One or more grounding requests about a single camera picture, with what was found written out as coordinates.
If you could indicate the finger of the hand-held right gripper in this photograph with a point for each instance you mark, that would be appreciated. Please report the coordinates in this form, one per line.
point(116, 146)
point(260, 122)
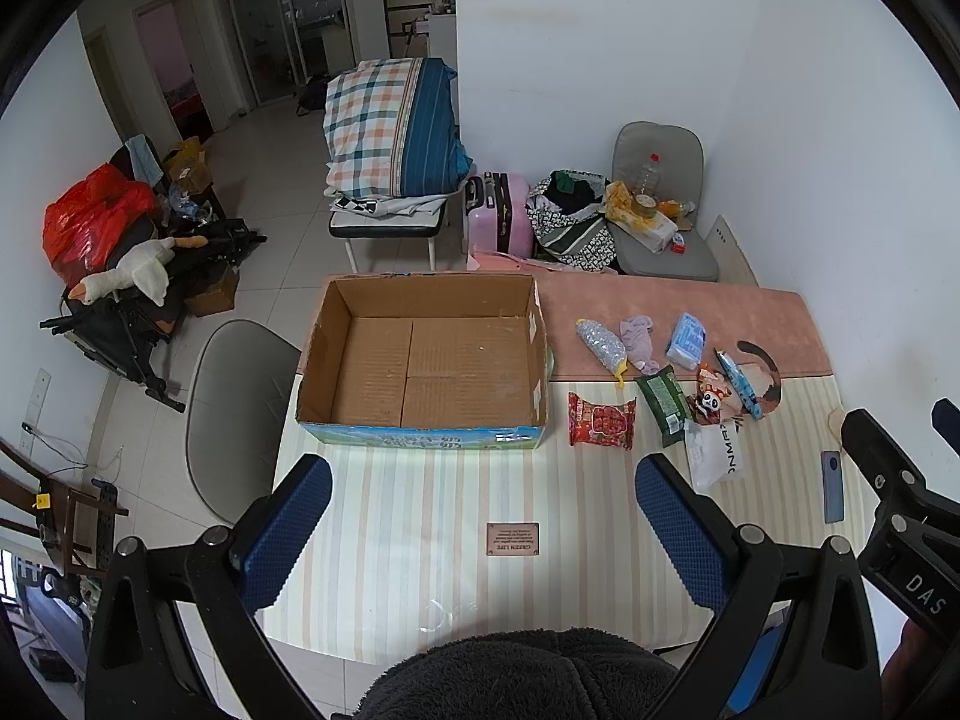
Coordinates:
point(946, 416)
point(877, 457)

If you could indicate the light blue cloth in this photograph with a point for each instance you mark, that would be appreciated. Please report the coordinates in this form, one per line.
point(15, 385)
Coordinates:
point(142, 157)

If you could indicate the pink bag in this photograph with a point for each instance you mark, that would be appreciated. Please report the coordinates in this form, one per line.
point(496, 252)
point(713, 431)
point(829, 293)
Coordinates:
point(499, 262)

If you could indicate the black backpack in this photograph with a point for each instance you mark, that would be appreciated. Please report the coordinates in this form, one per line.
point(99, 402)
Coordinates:
point(311, 94)

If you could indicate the white cabinet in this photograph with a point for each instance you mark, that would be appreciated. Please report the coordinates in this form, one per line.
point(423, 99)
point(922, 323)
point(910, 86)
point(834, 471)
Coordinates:
point(442, 37)

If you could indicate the white power strip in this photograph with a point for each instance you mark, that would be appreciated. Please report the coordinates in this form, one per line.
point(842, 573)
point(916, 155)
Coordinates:
point(36, 397)

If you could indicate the dark fleece garment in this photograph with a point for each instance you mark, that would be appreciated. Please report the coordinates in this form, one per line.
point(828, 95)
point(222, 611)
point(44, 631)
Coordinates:
point(517, 679)

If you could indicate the red snack packet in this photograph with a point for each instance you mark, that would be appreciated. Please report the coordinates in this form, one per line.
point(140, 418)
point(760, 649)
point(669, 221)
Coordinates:
point(600, 421)

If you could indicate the orange drink bottle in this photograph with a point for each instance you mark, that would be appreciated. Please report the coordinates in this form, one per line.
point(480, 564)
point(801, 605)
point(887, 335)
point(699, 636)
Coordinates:
point(673, 208)

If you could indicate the yellow cardboard box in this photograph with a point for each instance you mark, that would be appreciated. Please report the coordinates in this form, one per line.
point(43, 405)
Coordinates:
point(187, 169)

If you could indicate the orange panda snack packet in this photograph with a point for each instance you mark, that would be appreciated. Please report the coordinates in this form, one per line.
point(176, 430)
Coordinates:
point(712, 397)

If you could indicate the plaid quilt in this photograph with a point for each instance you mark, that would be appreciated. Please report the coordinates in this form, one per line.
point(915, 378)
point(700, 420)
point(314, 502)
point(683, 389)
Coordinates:
point(382, 127)

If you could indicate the silver foil snack packet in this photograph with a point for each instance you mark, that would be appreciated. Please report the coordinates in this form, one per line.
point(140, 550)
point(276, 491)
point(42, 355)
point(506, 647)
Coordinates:
point(601, 343)

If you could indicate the dark wooden chair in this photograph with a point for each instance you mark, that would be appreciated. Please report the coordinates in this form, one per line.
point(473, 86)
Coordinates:
point(71, 517)

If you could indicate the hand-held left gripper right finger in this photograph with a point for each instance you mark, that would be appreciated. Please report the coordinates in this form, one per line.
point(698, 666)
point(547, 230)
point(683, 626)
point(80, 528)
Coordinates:
point(679, 532)

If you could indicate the pink suitcase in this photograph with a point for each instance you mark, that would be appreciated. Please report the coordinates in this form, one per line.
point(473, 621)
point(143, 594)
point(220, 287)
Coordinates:
point(499, 217)

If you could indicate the brown cardboard box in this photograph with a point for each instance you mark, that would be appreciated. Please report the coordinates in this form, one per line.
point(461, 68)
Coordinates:
point(214, 292)

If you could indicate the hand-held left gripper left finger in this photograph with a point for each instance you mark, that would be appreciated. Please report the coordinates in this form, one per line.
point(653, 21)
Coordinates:
point(289, 532)

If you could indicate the white leaning panel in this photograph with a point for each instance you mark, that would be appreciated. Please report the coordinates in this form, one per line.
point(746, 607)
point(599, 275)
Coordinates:
point(731, 251)

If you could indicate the clear plastic bottle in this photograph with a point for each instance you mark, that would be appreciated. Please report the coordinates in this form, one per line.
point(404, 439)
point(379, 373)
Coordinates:
point(649, 176)

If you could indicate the yellow plastic bag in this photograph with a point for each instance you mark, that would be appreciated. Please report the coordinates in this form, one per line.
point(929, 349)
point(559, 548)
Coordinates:
point(619, 199)

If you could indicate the white plastic packet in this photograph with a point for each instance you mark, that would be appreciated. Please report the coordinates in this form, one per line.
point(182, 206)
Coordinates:
point(716, 454)

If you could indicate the long blue snack packet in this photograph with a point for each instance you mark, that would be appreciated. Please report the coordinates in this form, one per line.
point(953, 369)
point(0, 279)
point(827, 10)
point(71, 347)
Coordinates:
point(739, 382)

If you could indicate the black folding cart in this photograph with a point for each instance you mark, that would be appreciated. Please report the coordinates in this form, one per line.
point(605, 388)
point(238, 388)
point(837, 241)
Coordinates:
point(120, 326)

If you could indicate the pale purple sock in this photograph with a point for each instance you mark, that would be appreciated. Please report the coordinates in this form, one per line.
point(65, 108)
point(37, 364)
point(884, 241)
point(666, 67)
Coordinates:
point(639, 337)

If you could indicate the red plastic bag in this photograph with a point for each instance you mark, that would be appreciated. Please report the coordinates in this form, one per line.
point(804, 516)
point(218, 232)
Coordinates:
point(90, 221)

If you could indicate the grey shell chair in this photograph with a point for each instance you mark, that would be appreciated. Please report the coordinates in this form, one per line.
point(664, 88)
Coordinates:
point(232, 397)

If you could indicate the white food packet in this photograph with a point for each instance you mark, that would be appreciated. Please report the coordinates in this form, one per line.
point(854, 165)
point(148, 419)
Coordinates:
point(649, 229)

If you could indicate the grey cushioned chair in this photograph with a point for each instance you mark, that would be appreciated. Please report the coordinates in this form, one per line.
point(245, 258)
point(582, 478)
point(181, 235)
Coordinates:
point(660, 142)

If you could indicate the blue tissue packet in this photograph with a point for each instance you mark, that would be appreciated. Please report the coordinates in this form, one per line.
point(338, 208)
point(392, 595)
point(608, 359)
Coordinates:
point(686, 341)

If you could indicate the white goose plush toy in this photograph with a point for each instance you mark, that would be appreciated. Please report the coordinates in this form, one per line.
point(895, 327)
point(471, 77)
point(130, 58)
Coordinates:
point(139, 270)

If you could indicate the patterned bag of clothes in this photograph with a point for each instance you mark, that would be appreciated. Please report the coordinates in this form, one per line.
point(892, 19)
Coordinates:
point(570, 229)

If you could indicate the green snack packet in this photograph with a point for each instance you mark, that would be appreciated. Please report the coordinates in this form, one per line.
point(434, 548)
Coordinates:
point(664, 401)

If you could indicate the grey smartphone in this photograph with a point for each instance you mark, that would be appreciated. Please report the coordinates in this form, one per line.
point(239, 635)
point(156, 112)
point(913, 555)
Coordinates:
point(832, 487)

